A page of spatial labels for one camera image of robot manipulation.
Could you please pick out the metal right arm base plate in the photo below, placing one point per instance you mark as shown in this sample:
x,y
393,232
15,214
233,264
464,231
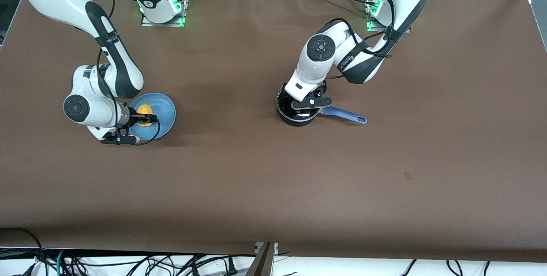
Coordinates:
x,y
179,22

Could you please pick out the aluminium profile post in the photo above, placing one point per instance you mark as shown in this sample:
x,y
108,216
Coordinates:
x,y
265,263

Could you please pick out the blue round plate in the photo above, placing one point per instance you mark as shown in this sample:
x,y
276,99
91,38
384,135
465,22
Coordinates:
x,y
164,109

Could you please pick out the yellow potato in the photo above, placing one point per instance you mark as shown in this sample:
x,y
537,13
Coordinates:
x,y
145,109

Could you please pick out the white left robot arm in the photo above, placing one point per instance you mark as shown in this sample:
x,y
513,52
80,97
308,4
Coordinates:
x,y
316,62

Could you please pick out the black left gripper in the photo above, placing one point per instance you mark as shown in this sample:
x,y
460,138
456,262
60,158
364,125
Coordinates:
x,y
324,88

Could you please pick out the glass lid with blue knob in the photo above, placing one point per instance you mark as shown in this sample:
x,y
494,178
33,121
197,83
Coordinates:
x,y
286,109

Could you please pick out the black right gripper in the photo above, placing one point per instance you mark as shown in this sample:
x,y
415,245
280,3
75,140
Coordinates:
x,y
136,118

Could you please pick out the black power plug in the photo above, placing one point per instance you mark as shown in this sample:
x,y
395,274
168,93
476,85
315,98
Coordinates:
x,y
231,266

